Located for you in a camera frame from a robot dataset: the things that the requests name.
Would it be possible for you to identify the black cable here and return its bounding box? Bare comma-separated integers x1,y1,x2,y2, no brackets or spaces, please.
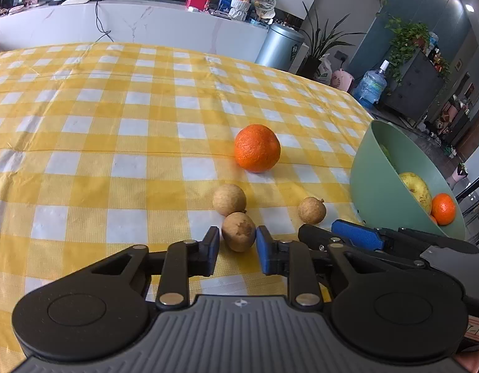
94,0,113,43

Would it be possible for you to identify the yellow checkered tablecloth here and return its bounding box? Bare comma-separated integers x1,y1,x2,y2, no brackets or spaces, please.
0,42,374,362

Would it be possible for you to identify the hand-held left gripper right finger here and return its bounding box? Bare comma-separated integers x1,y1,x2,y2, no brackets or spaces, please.
256,225,399,307

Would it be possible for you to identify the brown longan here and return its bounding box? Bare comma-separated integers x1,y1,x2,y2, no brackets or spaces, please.
222,212,257,252
298,197,326,225
213,184,247,217

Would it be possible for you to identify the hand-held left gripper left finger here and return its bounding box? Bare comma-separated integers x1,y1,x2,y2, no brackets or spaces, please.
82,225,220,307

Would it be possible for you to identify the colourful picture board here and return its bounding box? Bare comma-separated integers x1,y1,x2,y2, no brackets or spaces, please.
218,0,277,22

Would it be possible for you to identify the green bowl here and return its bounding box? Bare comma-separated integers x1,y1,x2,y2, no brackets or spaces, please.
350,120,466,242

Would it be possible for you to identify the green cucumber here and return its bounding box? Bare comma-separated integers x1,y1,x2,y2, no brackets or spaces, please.
380,145,397,172

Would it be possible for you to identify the pink small appliance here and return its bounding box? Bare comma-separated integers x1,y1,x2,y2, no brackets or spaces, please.
330,69,355,92

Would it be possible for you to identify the blue water jug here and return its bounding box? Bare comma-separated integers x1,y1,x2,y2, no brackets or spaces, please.
352,60,389,110

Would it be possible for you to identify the large yellow-green round fruit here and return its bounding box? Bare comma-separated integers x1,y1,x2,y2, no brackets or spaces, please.
398,172,433,215

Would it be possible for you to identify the white marble media console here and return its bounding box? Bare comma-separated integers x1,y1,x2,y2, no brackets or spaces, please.
0,0,271,53

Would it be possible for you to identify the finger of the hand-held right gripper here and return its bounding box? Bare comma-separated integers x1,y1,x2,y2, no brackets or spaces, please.
332,219,479,256
298,223,341,260

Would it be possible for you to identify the pink flower pot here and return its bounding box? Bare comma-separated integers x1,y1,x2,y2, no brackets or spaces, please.
446,163,468,187

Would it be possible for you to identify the white plastic bag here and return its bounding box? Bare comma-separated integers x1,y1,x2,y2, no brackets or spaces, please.
315,55,333,84

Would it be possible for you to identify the silver pedal trash can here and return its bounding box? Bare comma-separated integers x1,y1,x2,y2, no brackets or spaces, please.
255,22,305,72

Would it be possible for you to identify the trailing pothos plant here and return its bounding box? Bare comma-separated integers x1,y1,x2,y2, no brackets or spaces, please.
385,16,432,82

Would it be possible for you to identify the long-leaf potted plant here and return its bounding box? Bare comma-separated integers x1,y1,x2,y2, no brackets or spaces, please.
299,2,366,78

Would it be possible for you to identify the grey cabinet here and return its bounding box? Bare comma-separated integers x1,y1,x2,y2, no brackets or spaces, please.
381,48,446,123

